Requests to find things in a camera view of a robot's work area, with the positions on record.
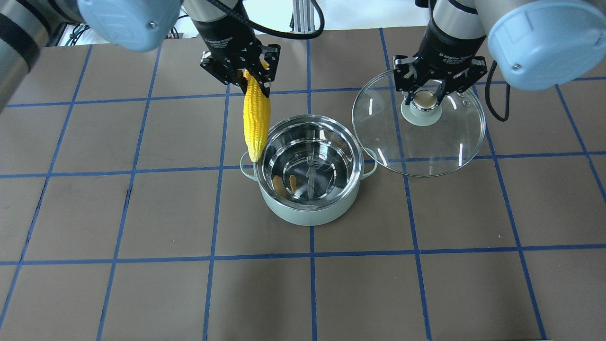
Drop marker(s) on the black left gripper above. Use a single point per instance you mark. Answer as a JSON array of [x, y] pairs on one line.
[[221, 37]]

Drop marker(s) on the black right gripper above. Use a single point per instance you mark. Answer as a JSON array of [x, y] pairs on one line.
[[444, 43]]

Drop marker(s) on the yellow corn cob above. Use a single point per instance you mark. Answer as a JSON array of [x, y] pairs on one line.
[[256, 119]]

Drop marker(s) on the glass pot lid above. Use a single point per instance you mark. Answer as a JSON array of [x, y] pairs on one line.
[[421, 137]]

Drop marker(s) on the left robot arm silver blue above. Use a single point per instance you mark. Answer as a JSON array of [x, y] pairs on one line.
[[27, 26]]

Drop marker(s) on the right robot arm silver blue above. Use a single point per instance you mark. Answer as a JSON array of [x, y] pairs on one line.
[[535, 43]]

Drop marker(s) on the mint green electric pot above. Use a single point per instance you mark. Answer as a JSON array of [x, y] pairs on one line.
[[310, 171]]

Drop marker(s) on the brown paper table cover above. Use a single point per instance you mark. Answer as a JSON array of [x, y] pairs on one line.
[[124, 216]]

